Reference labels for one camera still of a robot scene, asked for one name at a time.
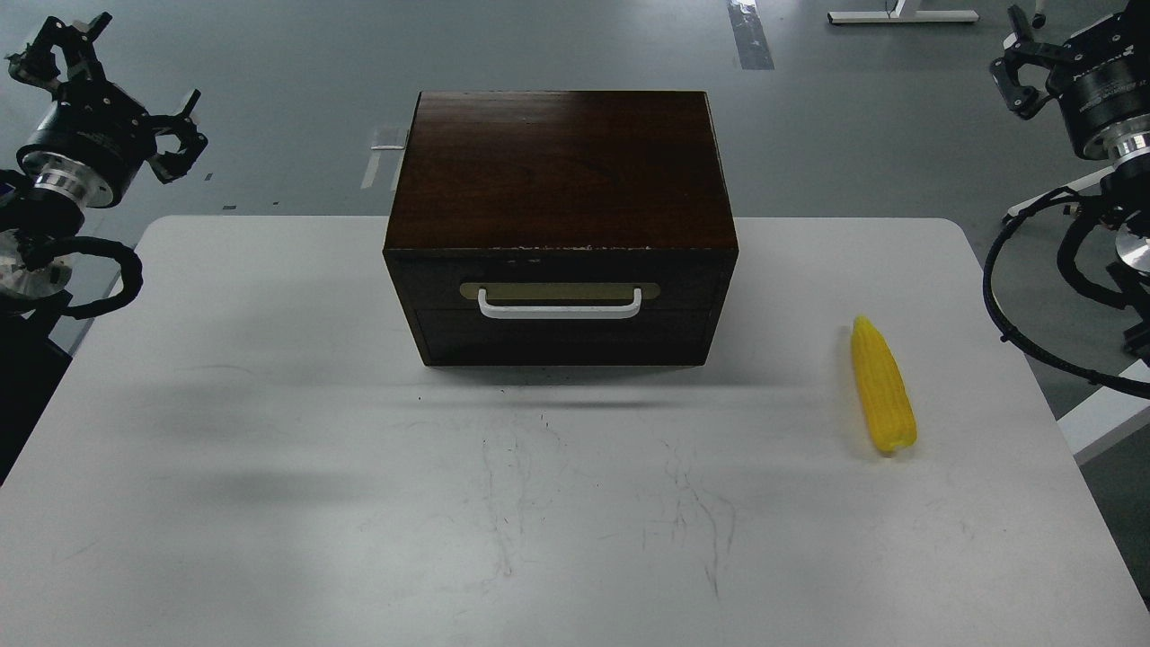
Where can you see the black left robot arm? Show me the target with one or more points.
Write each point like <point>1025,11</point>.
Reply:
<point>43,214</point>

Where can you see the white floor tape marks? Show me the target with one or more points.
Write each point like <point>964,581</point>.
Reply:
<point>386,142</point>

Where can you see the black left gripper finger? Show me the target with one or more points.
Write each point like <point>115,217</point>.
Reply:
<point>170,166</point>
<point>60,54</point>

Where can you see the grey floor tape strip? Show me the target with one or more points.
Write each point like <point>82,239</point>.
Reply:
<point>748,32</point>

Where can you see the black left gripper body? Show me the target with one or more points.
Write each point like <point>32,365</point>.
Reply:
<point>96,124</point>

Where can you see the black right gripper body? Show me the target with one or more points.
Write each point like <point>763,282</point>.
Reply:
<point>1103,80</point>

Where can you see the dark wooden drawer cabinet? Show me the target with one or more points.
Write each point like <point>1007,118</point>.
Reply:
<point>564,186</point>

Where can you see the yellow corn cob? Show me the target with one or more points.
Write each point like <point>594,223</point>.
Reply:
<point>889,416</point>

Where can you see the wooden drawer with white handle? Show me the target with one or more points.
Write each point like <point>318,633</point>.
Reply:
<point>486,323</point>

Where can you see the white table leg base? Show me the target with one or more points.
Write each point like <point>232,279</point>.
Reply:
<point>903,12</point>

